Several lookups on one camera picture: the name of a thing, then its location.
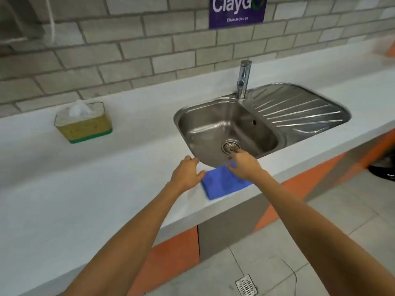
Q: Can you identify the person's right hand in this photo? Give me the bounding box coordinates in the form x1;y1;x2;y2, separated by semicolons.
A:
227;150;266;182

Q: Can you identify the person's left hand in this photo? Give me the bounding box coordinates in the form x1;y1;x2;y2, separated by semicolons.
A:
169;155;207;192

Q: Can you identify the person's left forearm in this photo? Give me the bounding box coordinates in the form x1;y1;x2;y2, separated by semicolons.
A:
62;181;189;296

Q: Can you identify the person's right forearm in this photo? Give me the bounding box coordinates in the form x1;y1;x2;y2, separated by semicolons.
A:
254;170;395;296

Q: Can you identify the sink drain strainer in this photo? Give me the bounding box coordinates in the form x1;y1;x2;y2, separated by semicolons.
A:
222;140;241;154

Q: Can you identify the blue microfiber cloth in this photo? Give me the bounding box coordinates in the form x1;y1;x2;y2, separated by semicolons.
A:
201;162;254;201

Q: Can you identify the stainless steel sink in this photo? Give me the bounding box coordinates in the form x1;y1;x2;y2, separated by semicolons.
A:
173;83;352;169

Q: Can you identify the chrome faucet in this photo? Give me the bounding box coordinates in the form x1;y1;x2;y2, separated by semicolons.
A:
236;60;252;100

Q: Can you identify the metal floor drain grate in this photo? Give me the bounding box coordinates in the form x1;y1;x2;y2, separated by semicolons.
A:
235;274;258;296

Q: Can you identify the clear tissue box green base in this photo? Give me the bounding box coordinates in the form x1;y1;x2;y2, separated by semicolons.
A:
54;100;113;144

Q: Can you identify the black bin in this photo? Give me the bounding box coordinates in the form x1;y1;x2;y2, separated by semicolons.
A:
368;149;395;182

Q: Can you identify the purple wall sign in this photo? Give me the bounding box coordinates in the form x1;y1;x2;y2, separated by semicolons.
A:
209;0;267;30

